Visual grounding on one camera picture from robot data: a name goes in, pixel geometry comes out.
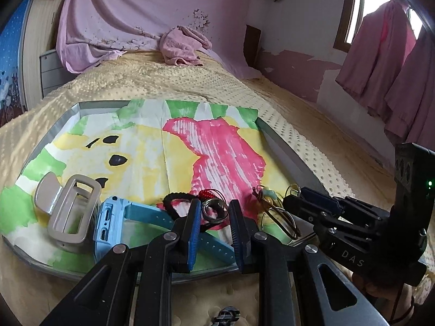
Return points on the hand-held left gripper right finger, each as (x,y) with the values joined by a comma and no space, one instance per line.
(238,237)

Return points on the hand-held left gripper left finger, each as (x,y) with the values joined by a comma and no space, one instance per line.
(193,234)

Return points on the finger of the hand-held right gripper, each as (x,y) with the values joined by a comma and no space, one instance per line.
(312,210)
(340,203)

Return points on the grey shallow tray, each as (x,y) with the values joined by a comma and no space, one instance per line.
(285,152)

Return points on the blue smartwatch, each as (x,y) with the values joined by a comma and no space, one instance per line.
(108,231)

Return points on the beige hair claw clip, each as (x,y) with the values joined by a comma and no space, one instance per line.
(56,225)

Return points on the person's right hand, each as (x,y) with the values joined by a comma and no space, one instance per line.
(384,288)

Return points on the black striped hair clip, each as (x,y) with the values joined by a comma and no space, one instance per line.
(226,315)

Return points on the painted paper sheet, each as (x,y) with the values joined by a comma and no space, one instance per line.
(142,142)

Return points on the pink curtain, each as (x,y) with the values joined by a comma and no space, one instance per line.
(370,68)
(414,102)

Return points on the yellow dotted blanket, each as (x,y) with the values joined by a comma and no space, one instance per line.
(238,85)

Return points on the pink crumpled towel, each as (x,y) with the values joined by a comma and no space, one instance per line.
(180,46)

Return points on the grey drawer cabinet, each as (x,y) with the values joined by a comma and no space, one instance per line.
(51,71)

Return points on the pink hanging sheet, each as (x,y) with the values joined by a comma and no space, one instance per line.
(136,6)

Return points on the blue printed cloth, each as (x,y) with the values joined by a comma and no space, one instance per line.
(12,57)

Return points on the light wood wardrobe panel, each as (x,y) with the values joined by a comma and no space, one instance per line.
(37,30)

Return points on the brown wall board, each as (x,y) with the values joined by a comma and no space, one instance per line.
(253,40)

